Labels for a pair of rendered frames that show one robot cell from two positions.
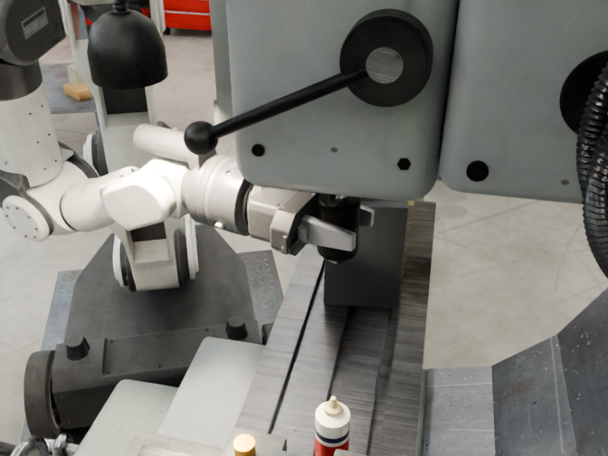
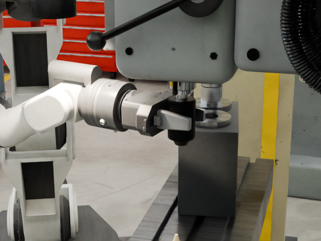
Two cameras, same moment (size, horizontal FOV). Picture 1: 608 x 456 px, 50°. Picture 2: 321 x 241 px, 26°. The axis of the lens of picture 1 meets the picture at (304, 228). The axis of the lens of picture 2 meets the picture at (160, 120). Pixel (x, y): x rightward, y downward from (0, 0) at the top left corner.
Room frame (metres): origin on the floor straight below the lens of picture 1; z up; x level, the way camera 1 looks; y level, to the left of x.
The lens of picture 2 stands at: (-0.50, -0.05, 1.59)
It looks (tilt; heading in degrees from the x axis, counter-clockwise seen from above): 18 degrees down; 2
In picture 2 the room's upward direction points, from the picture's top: straight up
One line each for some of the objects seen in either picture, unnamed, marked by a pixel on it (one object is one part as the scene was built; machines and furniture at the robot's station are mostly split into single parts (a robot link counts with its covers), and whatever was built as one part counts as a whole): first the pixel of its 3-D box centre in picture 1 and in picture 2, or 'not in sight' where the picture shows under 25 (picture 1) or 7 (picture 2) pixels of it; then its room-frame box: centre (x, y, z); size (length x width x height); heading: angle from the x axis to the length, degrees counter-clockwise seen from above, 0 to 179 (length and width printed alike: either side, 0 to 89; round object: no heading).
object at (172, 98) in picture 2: (339, 202); (181, 101); (0.61, -0.04, 1.26); 0.05 x 0.05 x 0.01
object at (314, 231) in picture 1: (326, 237); (172, 122); (0.59, -0.02, 1.23); 0.06 x 0.02 x 0.03; 63
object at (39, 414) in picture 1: (46, 394); not in sight; (1.04, 0.59, 0.50); 0.20 x 0.05 x 0.20; 10
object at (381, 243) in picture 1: (363, 217); (209, 152); (0.91, -0.10, 1.05); 0.22 x 0.12 x 0.20; 176
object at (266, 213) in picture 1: (268, 205); (135, 110); (0.66, 0.04, 1.23); 0.13 x 0.12 x 0.10; 153
